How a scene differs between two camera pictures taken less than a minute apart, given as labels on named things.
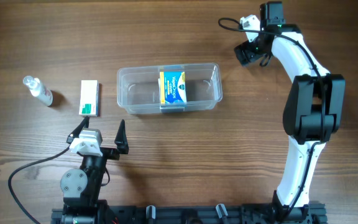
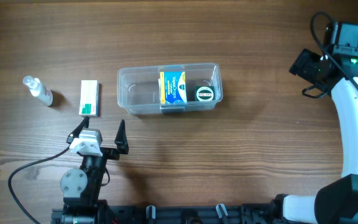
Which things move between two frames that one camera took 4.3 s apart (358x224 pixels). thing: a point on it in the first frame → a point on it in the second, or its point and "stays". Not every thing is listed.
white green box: [89, 98] stays
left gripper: [110, 153] stays
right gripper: [242, 53] → [299, 63]
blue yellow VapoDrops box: [173, 87] stays
